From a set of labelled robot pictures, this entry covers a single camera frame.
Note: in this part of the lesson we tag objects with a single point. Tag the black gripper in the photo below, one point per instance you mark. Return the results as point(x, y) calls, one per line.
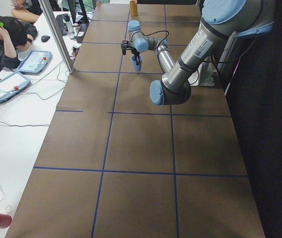
point(133, 51)

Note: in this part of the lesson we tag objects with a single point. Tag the blue ribbed plastic cup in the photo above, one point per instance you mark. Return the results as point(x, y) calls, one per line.
point(136, 68)

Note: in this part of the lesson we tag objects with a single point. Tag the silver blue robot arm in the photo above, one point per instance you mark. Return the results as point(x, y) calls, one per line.
point(220, 19)

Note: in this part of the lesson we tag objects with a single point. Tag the orange brown cup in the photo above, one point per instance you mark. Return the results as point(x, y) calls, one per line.
point(133, 8)

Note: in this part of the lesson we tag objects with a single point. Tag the clear plastic bottle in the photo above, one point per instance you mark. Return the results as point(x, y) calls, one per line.
point(70, 30)

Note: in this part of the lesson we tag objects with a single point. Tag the black keyboard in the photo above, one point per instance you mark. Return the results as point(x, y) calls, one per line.
point(62, 26)

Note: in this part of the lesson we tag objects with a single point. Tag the black computer mouse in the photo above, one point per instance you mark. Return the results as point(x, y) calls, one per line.
point(45, 38)

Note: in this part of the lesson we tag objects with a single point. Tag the blue teach pendant far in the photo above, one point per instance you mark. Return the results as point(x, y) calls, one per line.
point(34, 62)

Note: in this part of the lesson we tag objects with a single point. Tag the blue teach pendant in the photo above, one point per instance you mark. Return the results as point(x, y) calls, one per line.
point(12, 85)
point(34, 62)

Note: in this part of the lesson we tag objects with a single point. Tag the brown paper table cover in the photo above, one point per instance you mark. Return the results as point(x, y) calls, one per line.
point(114, 165)

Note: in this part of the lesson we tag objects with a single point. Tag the blue teach pendant near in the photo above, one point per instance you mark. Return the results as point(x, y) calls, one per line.
point(12, 85)

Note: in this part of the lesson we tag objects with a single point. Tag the seated person in black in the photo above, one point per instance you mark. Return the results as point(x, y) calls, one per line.
point(14, 35)

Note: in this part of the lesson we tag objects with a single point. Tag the aluminium frame post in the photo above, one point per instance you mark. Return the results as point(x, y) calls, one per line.
point(51, 19)

